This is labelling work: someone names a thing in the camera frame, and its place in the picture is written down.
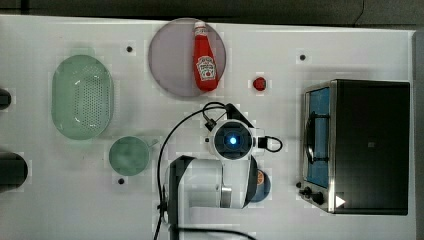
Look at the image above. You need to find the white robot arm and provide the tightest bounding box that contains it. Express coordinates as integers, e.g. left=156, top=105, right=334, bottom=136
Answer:
left=164, top=119, right=258, bottom=240

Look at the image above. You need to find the teal green mug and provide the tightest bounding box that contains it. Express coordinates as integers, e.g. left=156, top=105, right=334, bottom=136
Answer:
left=109, top=136, right=158, bottom=176

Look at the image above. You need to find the red ketchup bottle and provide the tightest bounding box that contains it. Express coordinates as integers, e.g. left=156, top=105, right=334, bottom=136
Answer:
left=193, top=21, right=219, bottom=92

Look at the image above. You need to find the small red strawberry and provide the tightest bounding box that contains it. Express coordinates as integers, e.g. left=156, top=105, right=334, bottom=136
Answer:
left=253, top=77, right=266, bottom=91

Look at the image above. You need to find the orange slice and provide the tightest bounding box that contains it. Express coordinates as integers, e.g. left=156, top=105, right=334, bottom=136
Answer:
left=257, top=170, right=265, bottom=186

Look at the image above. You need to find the blue bowl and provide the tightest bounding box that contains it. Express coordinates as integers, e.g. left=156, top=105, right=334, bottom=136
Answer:
left=251, top=170, right=271, bottom=203

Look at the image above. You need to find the green perforated colander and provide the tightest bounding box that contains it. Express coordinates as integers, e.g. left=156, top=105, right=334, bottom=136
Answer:
left=51, top=55, right=114, bottom=140

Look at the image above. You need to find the black toaster oven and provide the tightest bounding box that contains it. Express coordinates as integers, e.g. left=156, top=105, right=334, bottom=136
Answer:
left=296, top=79, right=410, bottom=215

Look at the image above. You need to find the black utensil holder cup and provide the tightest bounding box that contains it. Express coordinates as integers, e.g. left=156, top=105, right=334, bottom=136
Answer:
left=0, top=152, right=28, bottom=193

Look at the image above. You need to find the small black cup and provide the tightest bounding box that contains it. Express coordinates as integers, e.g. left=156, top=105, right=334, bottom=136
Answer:
left=0, top=89, right=12, bottom=110

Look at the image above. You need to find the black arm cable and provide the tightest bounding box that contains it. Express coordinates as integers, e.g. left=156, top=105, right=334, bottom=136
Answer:
left=153, top=101, right=284, bottom=240

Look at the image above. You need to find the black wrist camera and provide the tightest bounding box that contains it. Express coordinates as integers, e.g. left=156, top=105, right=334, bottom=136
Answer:
left=225, top=103, right=253, bottom=128

